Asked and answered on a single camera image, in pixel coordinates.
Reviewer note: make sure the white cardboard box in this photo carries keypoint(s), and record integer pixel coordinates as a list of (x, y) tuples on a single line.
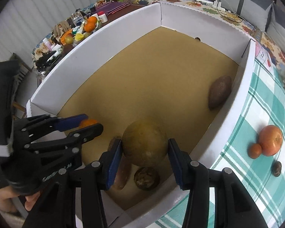
[(155, 63)]

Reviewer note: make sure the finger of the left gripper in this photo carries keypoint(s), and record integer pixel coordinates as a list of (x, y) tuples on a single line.
[(23, 141), (46, 124)]

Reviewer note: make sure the brown-green round fruit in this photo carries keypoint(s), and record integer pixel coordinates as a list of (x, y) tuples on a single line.
[(145, 143)]

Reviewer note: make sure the dark brown chestnut fruit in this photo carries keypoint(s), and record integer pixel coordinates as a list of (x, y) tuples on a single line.
[(146, 178)]

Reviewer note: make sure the sweet potato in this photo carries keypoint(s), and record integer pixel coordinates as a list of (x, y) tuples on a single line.
[(123, 173), (219, 91)]

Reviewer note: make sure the dark passion fruit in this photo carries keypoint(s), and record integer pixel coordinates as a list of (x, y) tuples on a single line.
[(276, 168)]

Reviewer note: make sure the teal plaid tablecloth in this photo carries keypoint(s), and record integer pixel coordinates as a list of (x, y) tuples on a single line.
[(245, 184)]

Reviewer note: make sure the left hand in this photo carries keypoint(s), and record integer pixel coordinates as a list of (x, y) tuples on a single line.
[(8, 196)]

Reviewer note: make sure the cluttered side table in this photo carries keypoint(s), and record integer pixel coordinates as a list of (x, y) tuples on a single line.
[(66, 35)]

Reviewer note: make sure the red apple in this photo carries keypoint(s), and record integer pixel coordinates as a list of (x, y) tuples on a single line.
[(270, 140)]

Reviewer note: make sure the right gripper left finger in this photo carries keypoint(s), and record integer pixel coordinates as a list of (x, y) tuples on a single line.
[(56, 205)]

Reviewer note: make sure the dark orange small mandarin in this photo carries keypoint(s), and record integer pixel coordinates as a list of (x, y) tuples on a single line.
[(254, 151)]

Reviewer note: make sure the grey curtain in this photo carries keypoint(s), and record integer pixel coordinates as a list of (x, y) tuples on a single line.
[(25, 23)]

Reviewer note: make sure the floral sofa cover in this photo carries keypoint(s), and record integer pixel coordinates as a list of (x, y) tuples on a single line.
[(277, 56)]

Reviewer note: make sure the pink snack packet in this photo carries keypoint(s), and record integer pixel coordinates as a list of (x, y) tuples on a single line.
[(263, 56)]

